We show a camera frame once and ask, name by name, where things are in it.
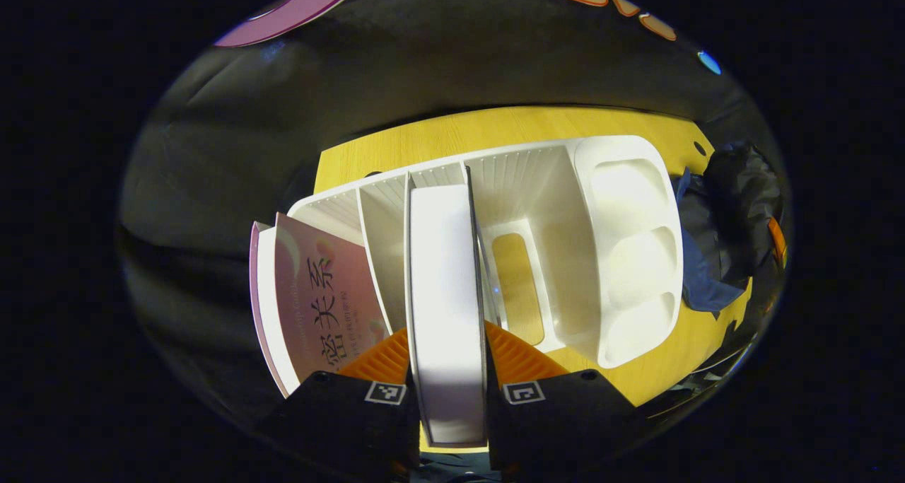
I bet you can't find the pink book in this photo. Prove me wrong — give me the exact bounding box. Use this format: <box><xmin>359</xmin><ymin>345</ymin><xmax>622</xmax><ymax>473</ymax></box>
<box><xmin>249</xmin><ymin>213</ymin><xmax>390</xmax><ymax>399</ymax></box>

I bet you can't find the dark grey book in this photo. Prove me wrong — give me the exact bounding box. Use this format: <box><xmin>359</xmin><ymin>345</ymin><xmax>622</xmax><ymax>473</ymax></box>
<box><xmin>405</xmin><ymin>165</ymin><xmax>489</xmax><ymax>447</ymax></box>

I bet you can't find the blue schoolbag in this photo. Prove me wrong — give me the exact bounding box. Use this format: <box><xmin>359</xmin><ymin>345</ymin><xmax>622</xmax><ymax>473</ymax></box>
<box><xmin>672</xmin><ymin>142</ymin><xmax>786</xmax><ymax>315</ymax></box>

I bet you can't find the white plastic bookshelf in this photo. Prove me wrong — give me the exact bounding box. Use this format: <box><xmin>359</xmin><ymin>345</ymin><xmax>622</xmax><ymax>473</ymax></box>
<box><xmin>286</xmin><ymin>135</ymin><xmax>685</xmax><ymax>369</ymax></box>

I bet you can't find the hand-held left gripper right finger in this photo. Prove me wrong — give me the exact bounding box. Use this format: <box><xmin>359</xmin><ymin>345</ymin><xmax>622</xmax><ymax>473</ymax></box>
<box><xmin>484</xmin><ymin>320</ymin><xmax>644</xmax><ymax>473</ymax></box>

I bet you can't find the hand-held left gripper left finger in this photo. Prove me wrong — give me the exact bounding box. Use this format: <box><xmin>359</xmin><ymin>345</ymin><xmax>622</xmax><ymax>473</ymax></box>
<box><xmin>256</xmin><ymin>326</ymin><xmax>423</xmax><ymax>483</ymax></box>

